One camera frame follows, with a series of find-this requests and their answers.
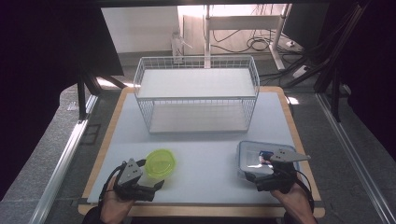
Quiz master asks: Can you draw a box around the white desk frame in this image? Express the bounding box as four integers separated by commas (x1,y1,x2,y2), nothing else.
204,4,293,71

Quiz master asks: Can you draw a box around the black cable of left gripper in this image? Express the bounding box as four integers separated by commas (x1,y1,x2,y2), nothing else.
98,163,126,208

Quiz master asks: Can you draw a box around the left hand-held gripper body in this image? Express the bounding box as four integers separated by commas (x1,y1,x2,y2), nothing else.
113,158,157,203

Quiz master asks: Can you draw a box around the aluminium rail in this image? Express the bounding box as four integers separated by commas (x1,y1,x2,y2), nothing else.
315,92,396,224
28,94,100,224

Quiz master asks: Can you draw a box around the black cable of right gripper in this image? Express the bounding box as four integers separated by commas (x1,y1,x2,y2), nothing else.
293,170,316,214

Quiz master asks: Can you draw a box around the dark monitor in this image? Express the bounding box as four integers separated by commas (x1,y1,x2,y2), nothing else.
281,3,332,51

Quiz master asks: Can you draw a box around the clear rectangular container blue rim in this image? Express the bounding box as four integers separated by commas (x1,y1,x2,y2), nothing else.
235,140,302,183

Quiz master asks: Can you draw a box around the black metal stand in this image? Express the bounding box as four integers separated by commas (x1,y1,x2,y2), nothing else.
312,0,373,123
76,62,128,121

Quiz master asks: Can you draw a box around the person's right hand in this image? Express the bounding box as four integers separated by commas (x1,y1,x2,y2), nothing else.
270,181,318,224

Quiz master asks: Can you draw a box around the white wire rack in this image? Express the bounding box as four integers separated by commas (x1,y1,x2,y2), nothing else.
133,55,261,134

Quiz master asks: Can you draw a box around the black curtain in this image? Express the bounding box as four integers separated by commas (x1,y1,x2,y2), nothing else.
0,0,125,202
330,0,396,154

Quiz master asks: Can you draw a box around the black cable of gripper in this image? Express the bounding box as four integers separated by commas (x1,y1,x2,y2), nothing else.
293,170,316,214
98,163,126,208

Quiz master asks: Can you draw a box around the clear spray bottle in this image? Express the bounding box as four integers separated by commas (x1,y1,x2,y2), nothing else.
170,30,194,65

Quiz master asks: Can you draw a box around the person's left hand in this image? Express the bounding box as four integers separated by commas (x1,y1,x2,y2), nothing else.
99,176,136,224

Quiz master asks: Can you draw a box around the bundle of black cables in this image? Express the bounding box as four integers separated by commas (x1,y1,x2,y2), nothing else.
211,28,275,54

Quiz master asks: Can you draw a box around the white power strip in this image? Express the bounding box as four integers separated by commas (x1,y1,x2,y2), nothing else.
291,64,312,79

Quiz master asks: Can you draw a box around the clear container with green lid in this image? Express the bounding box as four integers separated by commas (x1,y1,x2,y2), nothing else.
143,148,177,180

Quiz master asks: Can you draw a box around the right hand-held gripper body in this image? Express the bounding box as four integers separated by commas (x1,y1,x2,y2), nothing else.
255,148,312,194

